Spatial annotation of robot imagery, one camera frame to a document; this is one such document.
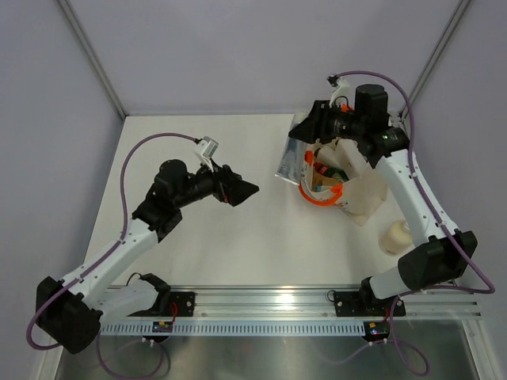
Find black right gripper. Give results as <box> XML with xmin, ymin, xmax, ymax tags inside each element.
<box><xmin>288</xmin><ymin>101</ymin><xmax>365</xmax><ymax>146</ymax></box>

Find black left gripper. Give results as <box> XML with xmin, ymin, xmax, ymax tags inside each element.
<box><xmin>174</xmin><ymin>156</ymin><xmax>258</xmax><ymax>209</ymax></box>

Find white bottle black cap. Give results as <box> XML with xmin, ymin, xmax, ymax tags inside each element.
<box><xmin>314</xmin><ymin>146</ymin><xmax>341</xmax><ymax>169</ymax></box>

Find silver tube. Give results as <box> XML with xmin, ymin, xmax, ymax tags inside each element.
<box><xmin>275</xmin><ymin>136</ymin><xmax>307</xmax><ymax>186</ymax></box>

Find green dish soap bottle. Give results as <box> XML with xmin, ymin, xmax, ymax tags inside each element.
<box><xmin>314</xmin><ymin>162</ymin><xmax>349</xmax><ymax>183</ymax></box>

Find white box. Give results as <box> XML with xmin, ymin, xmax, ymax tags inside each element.
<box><xmin>334</xmin><ymin>139</ymin><xmax>369</xmax><ymax>179</ymax></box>

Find pink shampoo bottle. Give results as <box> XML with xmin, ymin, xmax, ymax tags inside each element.
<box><xmin>311</xmin><ymin>175</ymin><xmax>343</xmax><ymax>192</ymax></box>

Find cream pump bottle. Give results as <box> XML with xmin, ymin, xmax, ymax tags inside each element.
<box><xmin>379</xmin><ymin>220</ymin><xmax>413</xmax><ymax>255</ymax></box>

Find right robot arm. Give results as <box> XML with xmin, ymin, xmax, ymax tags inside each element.
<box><xmin>288</xmin><ymin>84</ymin><xmax>478</xmax><ymax>314</ymax></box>

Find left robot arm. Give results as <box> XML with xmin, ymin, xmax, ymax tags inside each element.
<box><xmin>36</xmin><ymin>160</ymin><xmax>259</xmax><ymax>355</ymax></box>

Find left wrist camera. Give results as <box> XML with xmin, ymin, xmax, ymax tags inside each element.
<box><xmin>194</xmin><ymin>136</ymin><xmax>219</xmax><ymax>172</ymax></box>

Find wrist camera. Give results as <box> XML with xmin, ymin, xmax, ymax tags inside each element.
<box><xmin>194</xmin><ymin>136</ymin><xmax>219</xmax><ymax>172</ymax></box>
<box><xmin>327</xmin><ymin>74</ymin><xmax>351</xmax><ymax>108</ymax></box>

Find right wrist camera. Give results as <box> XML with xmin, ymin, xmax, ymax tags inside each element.
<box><xmin>327</xmin><ymin>74</ymin><xmax>351</xmax><ymax>108</ymax></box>

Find canvas bag orange handles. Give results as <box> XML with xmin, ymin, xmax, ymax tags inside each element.
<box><xmin>299</xmin><ymin>139</ymin><xmax>387</xmax><ymax>226</ymax></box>

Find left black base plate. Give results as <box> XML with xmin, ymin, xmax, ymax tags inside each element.
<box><xmin>151</xmin><ymin>291</ymin><xmax>196</xmax><ymax>317</ymax></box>

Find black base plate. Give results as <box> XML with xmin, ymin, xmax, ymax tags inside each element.
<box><xmin>151</xmin><ymin>291</ymin><xmax>196</xmax><ymax>317</ymax></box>
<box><xmin>328</xmin><ymin>291</ymin><xmax>406</xmax><ymax>317</ymax></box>

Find white slotted cable duct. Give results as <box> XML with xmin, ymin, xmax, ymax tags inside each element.
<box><xmin>101</xmin><ymin>320</ymin><xmax>366</xmax><ymax>336</ymax></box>

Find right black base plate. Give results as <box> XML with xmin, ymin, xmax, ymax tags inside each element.
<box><xmin>328</xmin><ymin>291</ymin><xmax>406</xmax><ymax>317</ymax></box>

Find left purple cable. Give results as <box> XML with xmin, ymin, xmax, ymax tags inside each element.
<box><xmin>26</xmin><ymin>133</ymin><xmax>199</xmax><ymax>377</ymax></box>

